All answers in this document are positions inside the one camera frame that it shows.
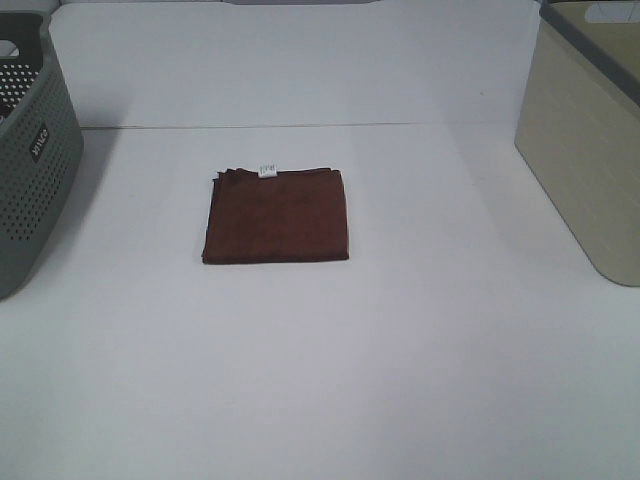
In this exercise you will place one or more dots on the beige bin with grey rim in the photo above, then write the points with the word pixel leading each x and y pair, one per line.
pixel 578 128

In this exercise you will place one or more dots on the brown towel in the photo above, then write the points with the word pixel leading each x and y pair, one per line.
pixel 292 217

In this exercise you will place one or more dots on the grey perforated plastic basket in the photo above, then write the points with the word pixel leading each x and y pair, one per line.
pixel 41 144

